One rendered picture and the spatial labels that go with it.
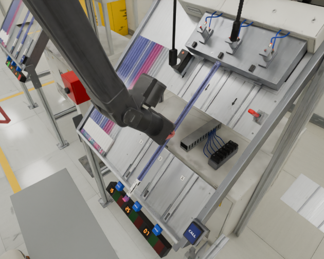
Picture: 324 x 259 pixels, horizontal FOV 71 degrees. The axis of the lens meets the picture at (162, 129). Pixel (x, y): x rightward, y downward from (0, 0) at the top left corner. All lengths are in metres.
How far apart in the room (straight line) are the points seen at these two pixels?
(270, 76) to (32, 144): 1.99
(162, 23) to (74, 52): 0.72
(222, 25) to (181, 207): 0.60
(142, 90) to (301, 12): 0.47
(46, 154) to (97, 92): 1.75
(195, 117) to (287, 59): 0.70
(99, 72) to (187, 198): 0.51
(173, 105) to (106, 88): 0.99
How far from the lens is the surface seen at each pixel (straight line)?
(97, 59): 0.38
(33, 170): 2.06
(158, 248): 0.84
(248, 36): 0.77
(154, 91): 0.51
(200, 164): 1.06
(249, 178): 1.07
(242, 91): 0.75
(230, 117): 0.73
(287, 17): 0.75
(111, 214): 1.65
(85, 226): 0.97
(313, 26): 0.73
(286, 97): 0.72
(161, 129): 0.59
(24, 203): 1.11
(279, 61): 0.71
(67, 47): 0.35
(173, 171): 0.78
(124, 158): 0.90
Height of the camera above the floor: 1.45
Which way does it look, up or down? 43 degrees down
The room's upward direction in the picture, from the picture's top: straight up
